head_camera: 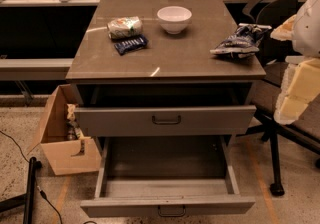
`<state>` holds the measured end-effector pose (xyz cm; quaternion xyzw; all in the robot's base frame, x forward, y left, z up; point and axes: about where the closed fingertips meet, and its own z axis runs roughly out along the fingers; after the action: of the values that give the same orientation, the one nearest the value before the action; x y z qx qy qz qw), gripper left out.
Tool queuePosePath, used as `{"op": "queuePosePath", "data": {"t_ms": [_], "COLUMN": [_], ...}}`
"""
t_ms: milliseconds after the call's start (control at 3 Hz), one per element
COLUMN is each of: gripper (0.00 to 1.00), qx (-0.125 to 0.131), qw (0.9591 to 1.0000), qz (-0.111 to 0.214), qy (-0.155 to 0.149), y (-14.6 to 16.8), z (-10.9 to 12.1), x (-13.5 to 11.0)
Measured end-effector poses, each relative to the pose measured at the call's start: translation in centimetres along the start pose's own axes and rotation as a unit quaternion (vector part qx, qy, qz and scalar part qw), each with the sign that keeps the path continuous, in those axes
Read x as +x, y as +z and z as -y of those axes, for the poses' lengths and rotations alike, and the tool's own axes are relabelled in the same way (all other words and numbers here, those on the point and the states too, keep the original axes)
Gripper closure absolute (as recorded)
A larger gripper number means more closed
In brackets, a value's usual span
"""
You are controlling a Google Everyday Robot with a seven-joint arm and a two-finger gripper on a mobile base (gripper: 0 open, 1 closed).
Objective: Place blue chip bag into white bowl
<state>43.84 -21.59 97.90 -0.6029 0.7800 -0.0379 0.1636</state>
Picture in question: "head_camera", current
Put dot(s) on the dark blue snack packet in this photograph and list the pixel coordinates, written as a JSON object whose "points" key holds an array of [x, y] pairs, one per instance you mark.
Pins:
{"points": [[132, 44]]}

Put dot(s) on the cardboard box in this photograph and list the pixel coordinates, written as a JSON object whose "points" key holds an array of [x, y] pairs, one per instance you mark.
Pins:
{"points": [[64, 156]]}

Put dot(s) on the items inside cardboard box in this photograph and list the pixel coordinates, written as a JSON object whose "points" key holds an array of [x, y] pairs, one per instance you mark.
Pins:
{"points": [[73, 129]]}

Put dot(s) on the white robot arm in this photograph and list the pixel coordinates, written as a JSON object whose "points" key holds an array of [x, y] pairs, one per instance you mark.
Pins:
{"points": [[306, 32]]}

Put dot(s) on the grey side bench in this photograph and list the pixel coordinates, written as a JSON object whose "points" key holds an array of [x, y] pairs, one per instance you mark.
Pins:
{"points": [[34, 69]]}

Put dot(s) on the green white snack bag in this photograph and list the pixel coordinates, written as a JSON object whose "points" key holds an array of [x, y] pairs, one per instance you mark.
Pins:
{"points": [[124, 27]]}

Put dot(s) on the white bowl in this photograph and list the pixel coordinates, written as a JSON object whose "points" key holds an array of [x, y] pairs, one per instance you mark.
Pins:
{"points": [[174, 19]]}

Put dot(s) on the black office chair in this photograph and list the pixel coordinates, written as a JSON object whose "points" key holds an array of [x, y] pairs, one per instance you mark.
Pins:
{"points": [[272, 56]]}

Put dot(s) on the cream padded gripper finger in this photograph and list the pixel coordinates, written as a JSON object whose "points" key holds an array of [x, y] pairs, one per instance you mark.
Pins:
{"points": [[300, 86], [284, 31]]}

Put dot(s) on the blue chip bag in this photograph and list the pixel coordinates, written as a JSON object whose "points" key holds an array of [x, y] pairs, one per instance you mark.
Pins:
{"points": [[244, 42]]}

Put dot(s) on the black stand leg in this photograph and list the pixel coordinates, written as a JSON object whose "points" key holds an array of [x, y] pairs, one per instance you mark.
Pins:
{"points": [[27, 199]]}

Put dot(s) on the grey drawer cabinet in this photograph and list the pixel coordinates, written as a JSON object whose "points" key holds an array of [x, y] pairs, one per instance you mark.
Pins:
{"points": [[174, 70]]}

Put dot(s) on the upper grey drawer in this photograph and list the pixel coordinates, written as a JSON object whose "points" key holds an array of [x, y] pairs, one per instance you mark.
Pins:
{"points": [[129, 122]]}

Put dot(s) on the lower open grey drawer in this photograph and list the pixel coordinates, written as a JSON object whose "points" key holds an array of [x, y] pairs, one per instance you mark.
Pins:
{"points": [[166, 177]]}

